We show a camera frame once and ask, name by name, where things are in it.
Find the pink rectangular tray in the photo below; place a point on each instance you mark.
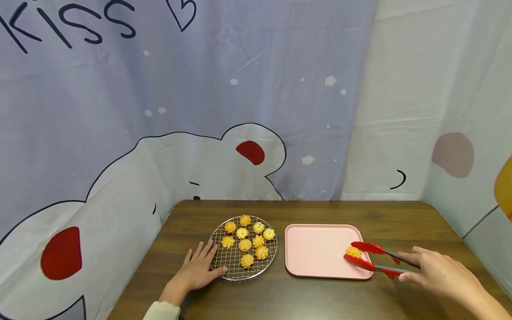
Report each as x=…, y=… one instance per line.
x=316, y=251

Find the red steel kitchen tongs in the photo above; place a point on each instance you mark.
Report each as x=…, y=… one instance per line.
x=364, y=247

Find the person's left forearm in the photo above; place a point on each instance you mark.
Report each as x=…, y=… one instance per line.
x=168, y=306

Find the person's left thumb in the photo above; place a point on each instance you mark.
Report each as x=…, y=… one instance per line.
x=220, y=270

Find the yellow piped butter cookie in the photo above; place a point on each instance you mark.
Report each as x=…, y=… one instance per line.
x=353, y=252

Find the person's left ring finger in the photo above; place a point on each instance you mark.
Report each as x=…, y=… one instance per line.
x=198, y=252

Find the person's left little finger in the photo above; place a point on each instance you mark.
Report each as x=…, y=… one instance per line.
x=188, y=258

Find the person's right forearm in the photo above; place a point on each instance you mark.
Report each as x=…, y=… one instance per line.
x=492, y=306

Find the person's right thumb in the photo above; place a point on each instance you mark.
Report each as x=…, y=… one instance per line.
x=408, y=277

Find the person's left index finger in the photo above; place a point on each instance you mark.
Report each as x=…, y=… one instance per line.
x=213, y=255

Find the batch of swirl cookies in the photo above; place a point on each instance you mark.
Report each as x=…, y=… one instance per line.
x=244, y=245

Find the person's right index finger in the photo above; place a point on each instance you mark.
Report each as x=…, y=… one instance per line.
x=411, y=258

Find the person's left middle finger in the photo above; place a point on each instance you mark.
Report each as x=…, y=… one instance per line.
x=207, y=250

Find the person's right hand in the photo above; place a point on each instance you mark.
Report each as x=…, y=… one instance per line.
x=444, y=273

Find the person's left hand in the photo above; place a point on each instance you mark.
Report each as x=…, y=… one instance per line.
x=194, y=273

